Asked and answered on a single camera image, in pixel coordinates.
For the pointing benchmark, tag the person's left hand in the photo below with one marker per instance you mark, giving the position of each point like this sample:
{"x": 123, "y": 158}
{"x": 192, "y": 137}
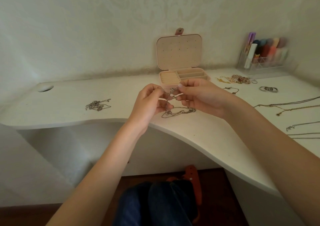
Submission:
{"x": 143, "y": 103}

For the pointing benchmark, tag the person's right hand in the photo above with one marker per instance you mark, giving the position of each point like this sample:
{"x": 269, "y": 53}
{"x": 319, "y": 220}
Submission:
{"x": 207, "y": 98}

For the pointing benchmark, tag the person's left thumb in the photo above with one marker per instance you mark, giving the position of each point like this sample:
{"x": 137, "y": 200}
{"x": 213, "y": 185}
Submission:
{"x": 156, "y": 91}

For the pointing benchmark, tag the person's right thumb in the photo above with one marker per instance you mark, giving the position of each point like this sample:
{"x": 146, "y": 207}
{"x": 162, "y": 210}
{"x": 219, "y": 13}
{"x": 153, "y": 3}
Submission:
{"x": 187, "y": 89}

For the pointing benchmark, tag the person's left forearm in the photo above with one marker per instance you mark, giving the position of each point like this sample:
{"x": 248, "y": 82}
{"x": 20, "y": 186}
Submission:
{"x": 100, "y": 173}

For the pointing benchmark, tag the person's right forearm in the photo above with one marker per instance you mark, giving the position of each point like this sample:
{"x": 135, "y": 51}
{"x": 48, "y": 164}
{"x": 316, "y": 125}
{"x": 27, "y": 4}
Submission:
{"x": 282, "y": 148}

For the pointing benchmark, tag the gold earrings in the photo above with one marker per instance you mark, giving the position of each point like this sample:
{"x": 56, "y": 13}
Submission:
{"x": 223, "y": 79}

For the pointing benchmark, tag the open pink jewellery box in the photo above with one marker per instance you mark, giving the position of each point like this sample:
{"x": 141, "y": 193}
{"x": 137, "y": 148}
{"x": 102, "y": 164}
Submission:
{"x": 178, "y": 52}

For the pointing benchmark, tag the white cosmetic tube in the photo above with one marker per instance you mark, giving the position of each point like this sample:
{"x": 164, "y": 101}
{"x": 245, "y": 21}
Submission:
{"x": 250, "y": 54}

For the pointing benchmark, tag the purple cosmetic tube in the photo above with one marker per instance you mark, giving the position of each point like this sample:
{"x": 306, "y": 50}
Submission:
{"x": 250, "y": 40}

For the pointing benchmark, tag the chunky silver rings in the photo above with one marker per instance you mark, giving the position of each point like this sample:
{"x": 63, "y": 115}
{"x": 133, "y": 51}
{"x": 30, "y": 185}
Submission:
{"x": 268, "y": 89}

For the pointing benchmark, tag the clear acrylic organizer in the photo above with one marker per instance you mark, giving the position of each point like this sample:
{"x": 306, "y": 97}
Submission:
{"x": 266, "y": 64}

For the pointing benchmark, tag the row of colourful makeup sponges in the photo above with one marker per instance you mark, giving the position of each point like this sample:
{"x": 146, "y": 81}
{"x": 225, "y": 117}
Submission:
{"x": 271, "y": 48}

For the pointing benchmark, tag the orange slipper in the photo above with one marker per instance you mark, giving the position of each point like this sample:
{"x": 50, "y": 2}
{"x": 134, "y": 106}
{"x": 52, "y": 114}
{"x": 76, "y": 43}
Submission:
{"x": 196, "y": 183}

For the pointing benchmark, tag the person's legs in blue jeans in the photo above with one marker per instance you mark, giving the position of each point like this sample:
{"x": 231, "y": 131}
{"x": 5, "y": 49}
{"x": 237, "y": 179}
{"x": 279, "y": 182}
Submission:
{"x": 157, "y": 203}

